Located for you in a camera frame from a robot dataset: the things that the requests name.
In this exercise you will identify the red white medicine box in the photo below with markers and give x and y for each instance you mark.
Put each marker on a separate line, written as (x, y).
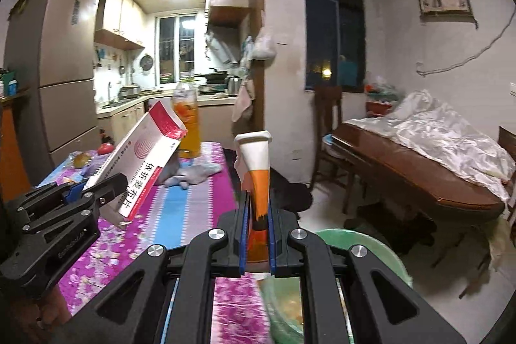
(141, 156)

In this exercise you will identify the dark wooden dining table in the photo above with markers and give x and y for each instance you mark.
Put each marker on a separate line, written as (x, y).
(410, 179)

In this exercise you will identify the person left hand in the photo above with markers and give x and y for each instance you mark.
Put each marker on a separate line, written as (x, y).
(34, 321)

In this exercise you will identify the hanging white plastic bag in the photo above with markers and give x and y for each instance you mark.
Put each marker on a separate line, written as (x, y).
(264, 46)

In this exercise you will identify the grey glove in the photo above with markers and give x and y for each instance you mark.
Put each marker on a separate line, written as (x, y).
(173, 174)

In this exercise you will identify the black cloth on floor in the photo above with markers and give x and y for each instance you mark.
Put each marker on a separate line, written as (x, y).
(290, 196)

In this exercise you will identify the pink hanging towel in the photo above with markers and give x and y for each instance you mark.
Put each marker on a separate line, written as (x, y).
(243, 106)

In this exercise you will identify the bread bun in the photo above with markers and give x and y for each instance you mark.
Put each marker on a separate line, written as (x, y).
(81, 160)

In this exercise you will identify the purple floral tablecloth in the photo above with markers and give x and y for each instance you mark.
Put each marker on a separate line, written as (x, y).
(173, 217)

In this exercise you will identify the red apple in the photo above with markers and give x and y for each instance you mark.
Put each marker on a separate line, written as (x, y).
(105, 148)

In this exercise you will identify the white plastic sheet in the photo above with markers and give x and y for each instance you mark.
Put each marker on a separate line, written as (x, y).
(435, 130)

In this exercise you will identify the orange white paper bag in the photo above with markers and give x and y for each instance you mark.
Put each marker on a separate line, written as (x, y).
(252, 167)

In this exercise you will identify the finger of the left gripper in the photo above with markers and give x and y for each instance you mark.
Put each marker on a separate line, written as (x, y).
(91, 199)
(42, 201)

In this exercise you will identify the orange wooden cabinet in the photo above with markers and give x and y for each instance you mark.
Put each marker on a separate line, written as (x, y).
(14, 180)

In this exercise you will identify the orange juice bottle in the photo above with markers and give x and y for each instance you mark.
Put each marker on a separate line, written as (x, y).
(185, 105)

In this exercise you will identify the kitchen window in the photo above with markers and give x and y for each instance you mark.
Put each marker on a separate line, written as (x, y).
(175, 47)

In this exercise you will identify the dark window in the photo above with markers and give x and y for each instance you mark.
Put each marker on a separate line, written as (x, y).
(335, 44)

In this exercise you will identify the wooden chair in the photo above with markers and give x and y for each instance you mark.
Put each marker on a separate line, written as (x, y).
(329, 164)

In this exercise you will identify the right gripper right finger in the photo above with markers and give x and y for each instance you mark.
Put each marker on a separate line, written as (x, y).
(386, 310)

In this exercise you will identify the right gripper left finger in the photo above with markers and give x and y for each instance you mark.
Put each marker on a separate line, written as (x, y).
(165, 295)

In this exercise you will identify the grey refrigerator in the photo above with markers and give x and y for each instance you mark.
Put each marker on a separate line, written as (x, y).
(50, 48)

